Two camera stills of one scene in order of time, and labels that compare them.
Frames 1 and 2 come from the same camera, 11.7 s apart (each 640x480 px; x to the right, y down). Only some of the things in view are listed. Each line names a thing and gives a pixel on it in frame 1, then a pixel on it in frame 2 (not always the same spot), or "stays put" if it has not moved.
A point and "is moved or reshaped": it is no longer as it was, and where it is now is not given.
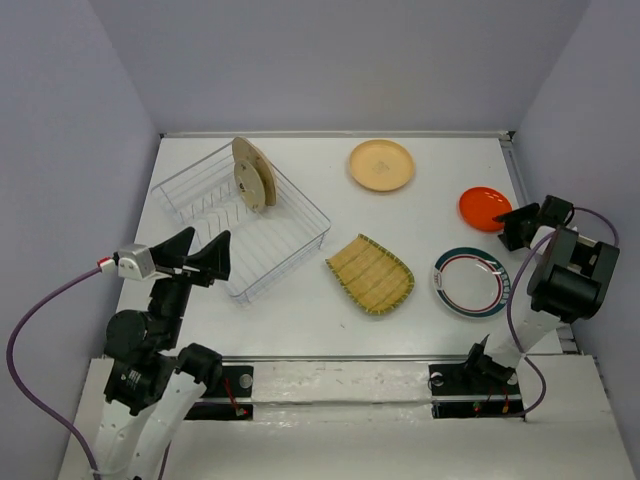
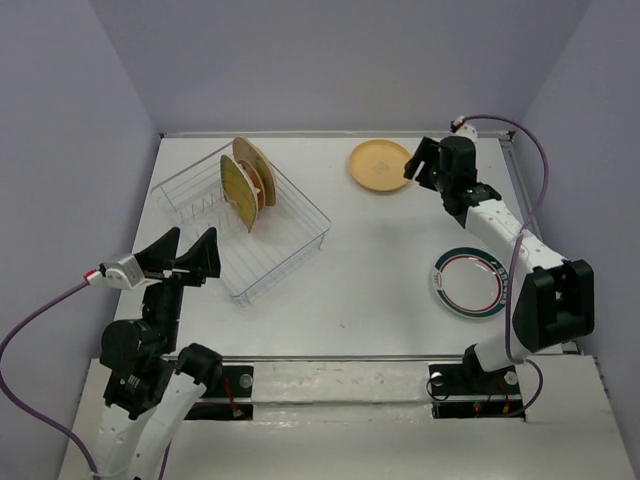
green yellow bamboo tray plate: x=374 y=278 → x=238 y=191
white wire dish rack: x=264 y=245 stays put
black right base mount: x=483 y=387 stays put
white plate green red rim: x=471 y=283 stays put
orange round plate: x=479 y=205 is moved or reshaped
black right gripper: x=513 y=217 → x=426 y=151
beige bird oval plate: x=245 y=149 stays put
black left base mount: x=236 y=381 stays put
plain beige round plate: x=381 y=165 stays put
